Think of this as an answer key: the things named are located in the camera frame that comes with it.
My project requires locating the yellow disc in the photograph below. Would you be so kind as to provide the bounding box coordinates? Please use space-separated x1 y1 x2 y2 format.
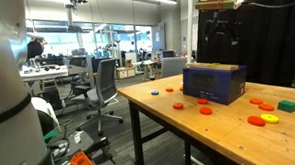
259 112 280 126

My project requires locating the white vertical frame pole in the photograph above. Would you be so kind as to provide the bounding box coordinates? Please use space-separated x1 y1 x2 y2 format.
183 0 199 64

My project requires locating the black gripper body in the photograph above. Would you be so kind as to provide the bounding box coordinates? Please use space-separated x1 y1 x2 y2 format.
205 8 235 26

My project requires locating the black mesh office chair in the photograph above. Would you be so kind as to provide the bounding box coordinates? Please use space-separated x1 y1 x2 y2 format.
69 58 125 138

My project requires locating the black metal table frame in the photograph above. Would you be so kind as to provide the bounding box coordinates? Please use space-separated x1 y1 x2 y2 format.
127 94 245 165

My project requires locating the white work desk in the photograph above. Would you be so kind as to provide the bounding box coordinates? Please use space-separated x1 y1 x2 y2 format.
19 64 71 97

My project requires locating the black curtain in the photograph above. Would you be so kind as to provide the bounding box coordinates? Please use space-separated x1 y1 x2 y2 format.
193 0 295 92

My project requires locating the blue cardboard box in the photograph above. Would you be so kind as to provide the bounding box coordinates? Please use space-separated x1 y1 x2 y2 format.
181 63 250 108

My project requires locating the grey office chair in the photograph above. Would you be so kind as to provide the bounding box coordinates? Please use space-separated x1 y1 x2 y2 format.
159 56 189 80

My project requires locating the green block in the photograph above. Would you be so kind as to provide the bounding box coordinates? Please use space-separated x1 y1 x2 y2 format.
276 99 295 114

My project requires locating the orange plastic tool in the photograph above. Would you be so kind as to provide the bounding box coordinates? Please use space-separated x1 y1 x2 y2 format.
68 150 102 165

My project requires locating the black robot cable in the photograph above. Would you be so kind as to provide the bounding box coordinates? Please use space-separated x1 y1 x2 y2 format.
243 0 295 11

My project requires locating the small cardboard box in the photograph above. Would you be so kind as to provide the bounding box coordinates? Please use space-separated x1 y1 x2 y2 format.
115 66 137 80

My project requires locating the person in black shirt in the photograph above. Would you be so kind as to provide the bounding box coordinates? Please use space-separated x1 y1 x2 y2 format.
25 35 48 62

